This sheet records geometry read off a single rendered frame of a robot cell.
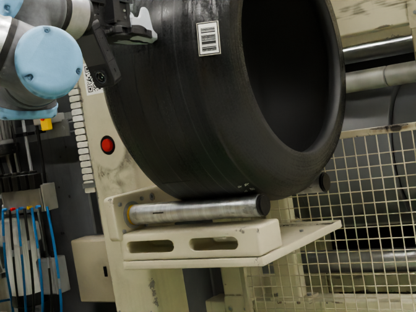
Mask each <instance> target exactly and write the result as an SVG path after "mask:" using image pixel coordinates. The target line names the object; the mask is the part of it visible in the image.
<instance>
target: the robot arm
mask: <svg viewBox="0 0 416 312"><path fill-rule="evenodd" d="M130 4H133V1H132V0H127V1H125V0H0V119H1V120H23V119H47V118H54V117H55V116H56V115H57V108H58V103H57V101H56V99H57V98H61V97H63V96H65V95H66V94H68V93H69V92H70V91H71V90H72V89H73V88H74V86H75V85H76V83H77V82H78V80H79V78H80V76H81V74H82V69H83V59H84V61H85V63H86V66H87V68H88V70H89V73H90V75H91V77H92V80H93V82H94V84H95V86H96V88H104V87H110V86H114V85H115V84H117V83H118V82H119V81H120V80H121V79H122V76H121V73H120V71H119V69H118V66H117V63H116V61H115V59H114V56H113V54H112V52H111V49H110V47H109V45H146V44H149V43H153V42H154V41H155V40H157V34H156V33H155V31H153V28H152V24H151V21H150V15H149V12H148V10H147V9H146V8H145V7H142V8H141V9H140V13H139V16H138V17H134V15H133V14H132V12H130Z"/></svg>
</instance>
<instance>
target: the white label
mask: <svg viewBox="0 0 416 312"><path fill-rule="evenodd" d="M196 26H197V40H198V48H199V56H207V55H213V54H221V50H220V36H219V22H218V20H217V21H211V22H203V23H197V24H196Z"/></svg>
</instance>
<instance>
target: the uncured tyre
mask: <svg viewBox="0 0 416 312"><path fill-rule="evenodd" d="M132 1H133V4H130V12H132V14H133V15H134V17H138V16H139V13H140V9H141V8H142V7H145V8H146V9H147V10H148V12H149V15H150V21H151V24H152V28H153V31H155V33H156V34H157V40H155V41H154V42H153V43H149V44H146V45H109V47H110V49H111V52H112V54H113V56H114V59H115V61H116V63H117V66H118V69H119V71H120V73H121V76H122V79H121V80H120V81H119V82H118V83H117V84H115V85H114V86H110V87H104V88H103V93H104V96H105V100H106V105H107V107H108V111H109V113H110V116H111V119H112V122H113V124H114V126H115V129H116V131H117V133H118V135H119V137H120V139H121V141H122V143H123V144H124V146H125V148H126V149H127V151H128V152H129V154H130V155H131V157H132V158H133V159H134V161H135V162H136V163H137V165H138V166H139V168H140V169H141V170H142V171H143V172H144V174H145V175H146V176H147V177H148V178H149V179H150V180H151V181H152V182H153V183H154V184H155V185H156V186H158V187H159V188H160V189H161V190H162V191H164V192H166V193H167V194H169V195H171V196H173V197H175V198H177V199H180V200H182V201H183V200H191V199H205V198H212V197H226V196H241V195H249V194H266V195H267V196H268V198H269V200H270V201H274V200H280V199H285V198H286V197H289V196H292V195H294V194H296V193H299V192H301V191H303V190H305V189H306V188H307V187H309V186H310V185H311V184H312V183H313V182H314V181H315V179H316V178H317V177H318V176H319V174H320V173H321V172H322V170H323V168H324V167H325V166H326V164H327V163H328V161H329V160H330V159H331V157H332V155H333V153H334V151H335V149H336V147H337V144H338V141H339V138H340V134H341V131H342V126H343V122H344V114H345V101H346V76H345V61H344V52H343V47H342V41H341V37H340V31H339V27H338V24H337V19H336V15H335V13H334V10H333V7H332V4H331V0H132ZM217 20H218V22H219V36H220V50H221V54H213V55H207V56H199V48H198V40H197V26H196V24H197V23H203V22H211V21H217ZM185 180H190V181H185ZM174 181H185V182H179V183H167V182H174ZM246 181H248V182H249V183H251V184H252V185H253V186H254V187H256V188H258V189H257V190H255V191H252V192H250V193H244V192H242V191H240V190H239V189H238V188H237V187H236V186H234V185H238V184H241V183H244V182H246ZM162 183H167V184H162Z"/></svg>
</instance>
